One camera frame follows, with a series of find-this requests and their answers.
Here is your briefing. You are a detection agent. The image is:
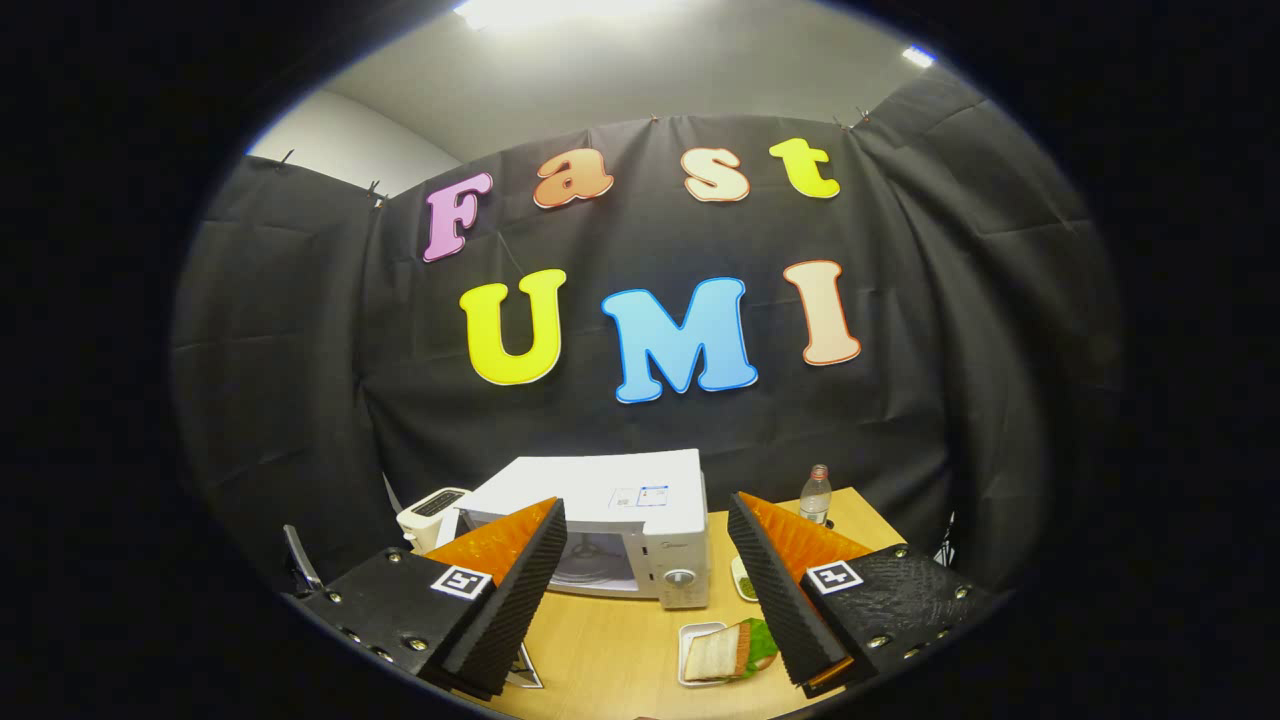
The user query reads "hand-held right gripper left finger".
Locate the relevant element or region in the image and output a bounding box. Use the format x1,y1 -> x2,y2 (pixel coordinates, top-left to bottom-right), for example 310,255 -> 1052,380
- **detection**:
300,497 -> 568,701

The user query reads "grey metal bar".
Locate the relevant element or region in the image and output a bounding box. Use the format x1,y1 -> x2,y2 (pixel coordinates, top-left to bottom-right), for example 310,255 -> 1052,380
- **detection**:
283,524 -> 323,598

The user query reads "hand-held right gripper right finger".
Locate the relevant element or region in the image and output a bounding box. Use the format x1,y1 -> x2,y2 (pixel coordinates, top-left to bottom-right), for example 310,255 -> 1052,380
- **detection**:
727,490 -> 996,699

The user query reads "large ceiling light panel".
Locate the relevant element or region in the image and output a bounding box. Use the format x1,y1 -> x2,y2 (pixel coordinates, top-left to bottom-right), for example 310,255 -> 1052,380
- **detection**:
455,0 -> 681,31

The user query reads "clear plastic water bottle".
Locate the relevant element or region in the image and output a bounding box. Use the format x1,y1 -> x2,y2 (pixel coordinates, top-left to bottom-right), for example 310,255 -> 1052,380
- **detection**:
799,464 -> 834,526

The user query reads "white ribbed tray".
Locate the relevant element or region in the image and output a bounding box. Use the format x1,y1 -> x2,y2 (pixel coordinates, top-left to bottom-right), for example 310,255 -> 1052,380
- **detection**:
678,621 -> 731,689

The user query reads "white toaster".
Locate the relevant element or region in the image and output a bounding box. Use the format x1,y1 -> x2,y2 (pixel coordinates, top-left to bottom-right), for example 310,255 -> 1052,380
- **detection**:
396,487 -> 469,556

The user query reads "lettuce sandwich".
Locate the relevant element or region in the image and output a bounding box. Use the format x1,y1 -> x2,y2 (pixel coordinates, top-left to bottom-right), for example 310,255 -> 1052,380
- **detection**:
683,617 -> 781,684

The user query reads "white microwave oven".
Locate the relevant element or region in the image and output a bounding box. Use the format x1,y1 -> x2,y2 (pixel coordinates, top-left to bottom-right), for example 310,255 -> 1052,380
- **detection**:
435,448 -> 713,691

